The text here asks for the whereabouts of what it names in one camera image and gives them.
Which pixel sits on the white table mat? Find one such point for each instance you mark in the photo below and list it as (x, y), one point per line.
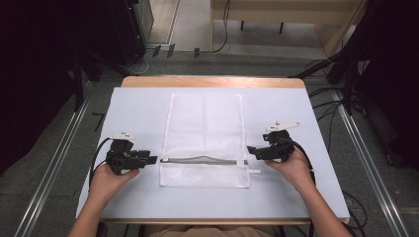
(138, 108)

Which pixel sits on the black cabinet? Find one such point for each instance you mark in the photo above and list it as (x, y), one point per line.
(131, 23)

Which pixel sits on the person's beige trousers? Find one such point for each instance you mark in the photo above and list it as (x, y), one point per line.
(214, 232)

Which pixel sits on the person's left hand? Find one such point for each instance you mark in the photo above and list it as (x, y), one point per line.
(107, 184)

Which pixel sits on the black curtain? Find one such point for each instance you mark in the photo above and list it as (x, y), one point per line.
(36, 65)
(392, 65)

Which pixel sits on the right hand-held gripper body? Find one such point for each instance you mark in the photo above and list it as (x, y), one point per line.
(279, 144)

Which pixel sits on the metal floor rail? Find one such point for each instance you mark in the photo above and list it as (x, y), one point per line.
(49, 174)
(369, 164)

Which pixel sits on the black floor socket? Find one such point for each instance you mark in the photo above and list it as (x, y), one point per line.
(196, 52)
(156, 51)
(170, 50)

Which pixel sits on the black metal stand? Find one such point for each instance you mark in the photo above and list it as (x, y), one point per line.
(79, 85)
(342, 75)

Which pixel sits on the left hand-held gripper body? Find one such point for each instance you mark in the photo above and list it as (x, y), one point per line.
(122, 158)

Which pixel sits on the white mesh laundry bag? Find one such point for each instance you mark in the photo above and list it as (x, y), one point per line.
(206, 131)

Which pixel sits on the person's right hand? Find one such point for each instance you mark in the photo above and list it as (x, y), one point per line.
(293, 169)

